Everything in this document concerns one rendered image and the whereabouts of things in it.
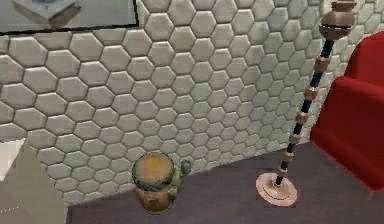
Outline brown and black floor lamp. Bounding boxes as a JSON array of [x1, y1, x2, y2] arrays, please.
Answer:
[[255, 0, 358, 208]]

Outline red armchair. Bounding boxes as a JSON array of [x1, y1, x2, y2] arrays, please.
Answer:
[[309, 30, 384, 201]]

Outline black framed wall mirror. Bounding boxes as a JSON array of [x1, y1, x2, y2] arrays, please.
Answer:
[[0, 0, 140, 36]]

